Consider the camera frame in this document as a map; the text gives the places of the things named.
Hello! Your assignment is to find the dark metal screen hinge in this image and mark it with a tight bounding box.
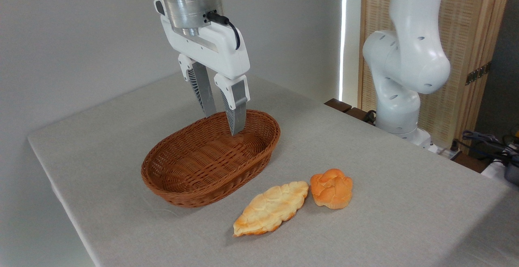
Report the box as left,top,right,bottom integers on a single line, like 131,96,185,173
465,62,492,86

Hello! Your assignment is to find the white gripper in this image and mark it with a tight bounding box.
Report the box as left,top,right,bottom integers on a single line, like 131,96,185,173
160,15,251,136

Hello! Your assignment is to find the brown wicker oval basket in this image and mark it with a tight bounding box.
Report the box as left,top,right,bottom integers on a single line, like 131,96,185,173
141,110,281,209

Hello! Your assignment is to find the bundle of dark cables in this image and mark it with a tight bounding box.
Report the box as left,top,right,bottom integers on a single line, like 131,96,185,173
453,130,519,167

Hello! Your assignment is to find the dark brown wooden block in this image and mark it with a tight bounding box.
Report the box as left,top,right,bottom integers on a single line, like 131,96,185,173
324,98,352,113
345,107,377,126

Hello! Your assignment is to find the dark brown wooden board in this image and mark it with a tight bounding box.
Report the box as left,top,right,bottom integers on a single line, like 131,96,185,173
451,151,489,174

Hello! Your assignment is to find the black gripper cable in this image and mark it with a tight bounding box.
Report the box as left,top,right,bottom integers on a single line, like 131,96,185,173
206,11,241,51

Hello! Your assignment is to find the wooden slatted folding screen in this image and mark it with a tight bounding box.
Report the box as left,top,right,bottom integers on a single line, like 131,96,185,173
358,0,514,151

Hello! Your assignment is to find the long flat pale bread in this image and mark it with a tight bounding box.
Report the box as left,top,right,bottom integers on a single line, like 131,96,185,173
233,181,310,237

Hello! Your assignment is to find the round orange knotted bread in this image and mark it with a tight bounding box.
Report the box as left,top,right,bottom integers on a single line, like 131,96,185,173
310,168,354,210

